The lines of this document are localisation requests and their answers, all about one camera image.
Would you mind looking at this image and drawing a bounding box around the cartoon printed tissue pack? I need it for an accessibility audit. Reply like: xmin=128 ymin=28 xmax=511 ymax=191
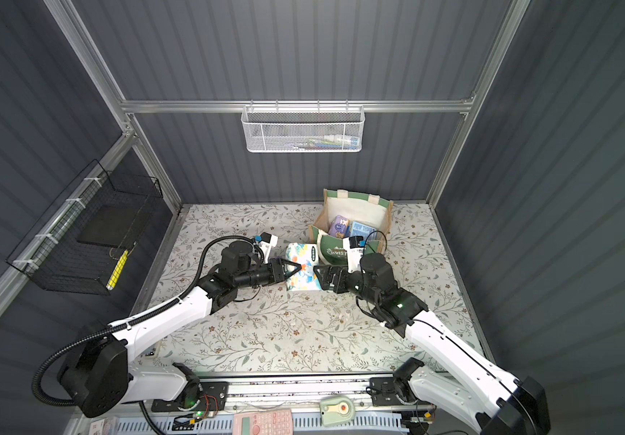
xmin=285 ymin=243 xmax=321 ymax=291

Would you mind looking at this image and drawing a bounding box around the purple toy camera front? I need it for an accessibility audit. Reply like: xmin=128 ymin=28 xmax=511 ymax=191
xmin=329 ymin=215 xmax=351 ymax=239

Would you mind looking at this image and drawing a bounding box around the light blue tissue pack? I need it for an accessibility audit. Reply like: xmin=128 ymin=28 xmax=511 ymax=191
xmin=349 ymin=221 xmax=376 ymax=240

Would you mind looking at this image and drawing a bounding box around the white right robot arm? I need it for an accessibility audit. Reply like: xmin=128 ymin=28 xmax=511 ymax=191
xmin=314 ymin=253 xmax=551 ymax=434

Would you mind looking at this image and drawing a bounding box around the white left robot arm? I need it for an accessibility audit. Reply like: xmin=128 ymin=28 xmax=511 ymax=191
xmin=57 ymin=237 xmax=303 ymax=418

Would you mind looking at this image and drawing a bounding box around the floral table mat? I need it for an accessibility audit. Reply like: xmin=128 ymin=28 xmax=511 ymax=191
xmin=138 ymin=203 xmax=483 ymax=373

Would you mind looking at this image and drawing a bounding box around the green tape dispenser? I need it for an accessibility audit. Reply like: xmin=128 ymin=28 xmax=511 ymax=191
xmin=320 ymin=395 xmax=356 ymax=427

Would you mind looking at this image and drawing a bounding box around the pink calculator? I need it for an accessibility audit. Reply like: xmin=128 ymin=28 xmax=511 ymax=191
xmin=232 ymin=410 xmax=293 ymax=435

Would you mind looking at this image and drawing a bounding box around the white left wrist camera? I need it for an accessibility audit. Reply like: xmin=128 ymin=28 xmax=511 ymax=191
xmin=255 ymin=232 xmax=278 ymax=263

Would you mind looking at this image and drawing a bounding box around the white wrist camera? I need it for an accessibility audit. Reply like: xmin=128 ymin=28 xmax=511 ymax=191
xmin=255 ymin=232 xmax=278 ymax=263
xmin=342 ymin=236 xmax=366 ymax=273

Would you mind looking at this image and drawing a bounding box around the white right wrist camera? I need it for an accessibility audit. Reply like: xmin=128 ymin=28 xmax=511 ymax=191
xmin=342 ymin=236 xmax=366 ymax=273

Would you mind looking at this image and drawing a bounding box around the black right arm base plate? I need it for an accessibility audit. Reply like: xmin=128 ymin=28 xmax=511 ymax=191
xmin=366 ymin=376 xmax=416 ymax=407

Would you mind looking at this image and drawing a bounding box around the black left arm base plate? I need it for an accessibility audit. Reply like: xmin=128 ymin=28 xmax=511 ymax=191
xmin=150 ymin=382 xmax=229 ymax=413

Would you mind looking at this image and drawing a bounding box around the white wire wall basket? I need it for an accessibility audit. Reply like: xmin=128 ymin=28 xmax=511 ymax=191
xmin=241 ymin=106 xmax=366 ymax=153

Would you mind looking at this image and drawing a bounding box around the black wire wall basket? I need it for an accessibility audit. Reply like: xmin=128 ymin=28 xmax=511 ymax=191
xmin=6 ymin=162 xmax=163 ymax=295

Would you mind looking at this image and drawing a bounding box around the black corrugated cable hose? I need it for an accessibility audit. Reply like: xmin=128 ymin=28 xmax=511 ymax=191
xmin=30 ymin=235 xmax=262 ymax=408

